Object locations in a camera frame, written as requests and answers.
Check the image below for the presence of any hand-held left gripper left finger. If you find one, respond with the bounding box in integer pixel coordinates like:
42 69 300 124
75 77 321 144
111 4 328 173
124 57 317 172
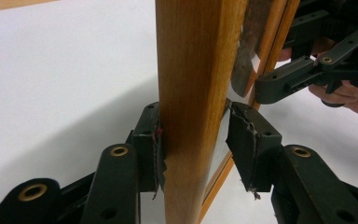
126 101 168 201

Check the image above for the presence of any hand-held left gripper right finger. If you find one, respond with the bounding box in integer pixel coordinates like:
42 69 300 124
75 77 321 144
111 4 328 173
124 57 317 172
225 101 283 201

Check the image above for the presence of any wooden picture frame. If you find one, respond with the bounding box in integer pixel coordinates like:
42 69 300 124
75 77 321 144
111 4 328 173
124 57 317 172
155 0 301 224

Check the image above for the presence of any white table mat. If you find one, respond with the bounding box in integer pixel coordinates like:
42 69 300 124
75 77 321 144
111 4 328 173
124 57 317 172
0 0 358 224

